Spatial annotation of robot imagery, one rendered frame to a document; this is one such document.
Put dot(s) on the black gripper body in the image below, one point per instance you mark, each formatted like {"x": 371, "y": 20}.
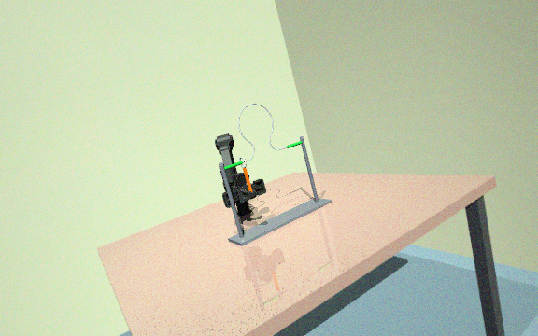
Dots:
{"x": 259, "y": 188}

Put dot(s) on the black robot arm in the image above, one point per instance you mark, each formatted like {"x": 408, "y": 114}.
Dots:
{"x": 224, "y": 144}

